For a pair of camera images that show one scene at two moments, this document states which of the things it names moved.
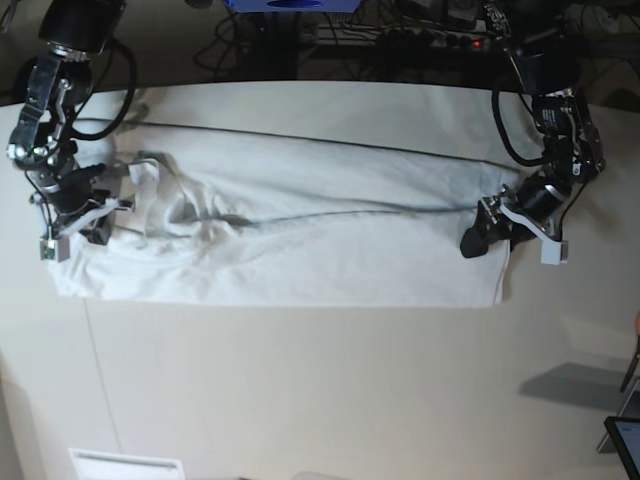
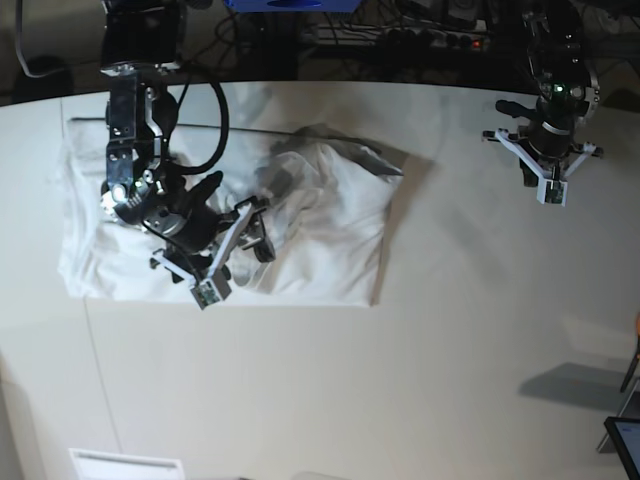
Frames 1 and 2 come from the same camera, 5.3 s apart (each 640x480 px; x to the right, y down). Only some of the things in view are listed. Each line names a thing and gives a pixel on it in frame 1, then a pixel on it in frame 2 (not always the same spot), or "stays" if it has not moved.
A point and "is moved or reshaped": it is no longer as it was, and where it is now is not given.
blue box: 292,6 stays
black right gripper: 490,226 -> 550,166
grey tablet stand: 631,410 stays
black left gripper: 98,232 -> 253,235
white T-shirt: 251,210 is moved or reshaped
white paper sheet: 97,465 stays
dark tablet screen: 624,433 stays
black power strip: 448,36 stays
